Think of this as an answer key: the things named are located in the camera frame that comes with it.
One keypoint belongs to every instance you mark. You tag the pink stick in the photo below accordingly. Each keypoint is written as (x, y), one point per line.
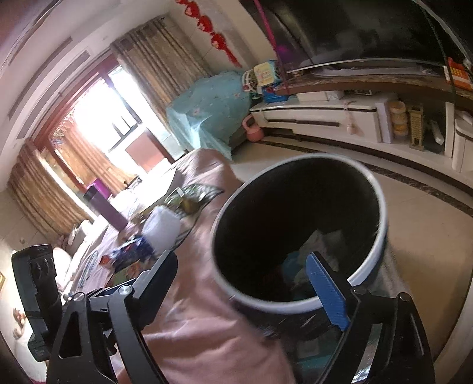
(268, 26)

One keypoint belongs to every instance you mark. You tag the green snack packet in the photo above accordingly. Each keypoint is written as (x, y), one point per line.
(196, 197)

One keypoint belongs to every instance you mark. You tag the white flat box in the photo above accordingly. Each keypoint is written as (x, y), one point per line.
(317, 96)

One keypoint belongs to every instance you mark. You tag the white television cabinet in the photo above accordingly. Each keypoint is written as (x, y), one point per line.
(317, 116)

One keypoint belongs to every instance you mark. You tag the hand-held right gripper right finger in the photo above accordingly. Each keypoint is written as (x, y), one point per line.
(327, 291)

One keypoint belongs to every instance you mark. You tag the yellow grater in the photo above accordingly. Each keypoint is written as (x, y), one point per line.
(415, 127)

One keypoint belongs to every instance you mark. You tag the blue snack packet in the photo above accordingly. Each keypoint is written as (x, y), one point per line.
(133, 253)

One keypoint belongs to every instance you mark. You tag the pink kettlebell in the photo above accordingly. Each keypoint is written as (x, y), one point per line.
(254, 132)

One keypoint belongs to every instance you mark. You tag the red hanging knot decoration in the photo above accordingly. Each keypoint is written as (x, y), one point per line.
(216, 37)

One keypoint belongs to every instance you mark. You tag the orange snack packet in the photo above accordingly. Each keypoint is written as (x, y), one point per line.
(123, 273)

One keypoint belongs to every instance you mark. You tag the white sofa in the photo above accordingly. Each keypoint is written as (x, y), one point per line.
(74, 254)

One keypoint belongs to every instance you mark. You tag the orange toy telephone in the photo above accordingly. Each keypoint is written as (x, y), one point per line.
(460, 74)

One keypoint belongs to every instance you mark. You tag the pink tablecloth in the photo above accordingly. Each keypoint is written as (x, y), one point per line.
(199, 325)

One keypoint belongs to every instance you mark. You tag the crumpled white paper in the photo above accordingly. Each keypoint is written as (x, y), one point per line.
(329, 245)

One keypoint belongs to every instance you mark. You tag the colourful toy basket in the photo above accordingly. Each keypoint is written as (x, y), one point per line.
(264, 79)

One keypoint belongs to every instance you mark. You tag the purple thermos bottle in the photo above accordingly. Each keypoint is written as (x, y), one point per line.
(109, 212)

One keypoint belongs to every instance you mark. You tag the black flat television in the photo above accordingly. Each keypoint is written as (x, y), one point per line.
(351, 29)

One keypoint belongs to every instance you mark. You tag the black white-rimmed trash bin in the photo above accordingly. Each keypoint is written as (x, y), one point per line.
(266, 206)

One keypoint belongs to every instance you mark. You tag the yellow round containers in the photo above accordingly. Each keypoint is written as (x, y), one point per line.
(399, 118)

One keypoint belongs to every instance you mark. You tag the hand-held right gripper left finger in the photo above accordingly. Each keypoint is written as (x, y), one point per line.
(159, 280)

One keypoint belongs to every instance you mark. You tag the beige patterned curtain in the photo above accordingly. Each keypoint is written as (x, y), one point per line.
(40, 192)
(159, 62)

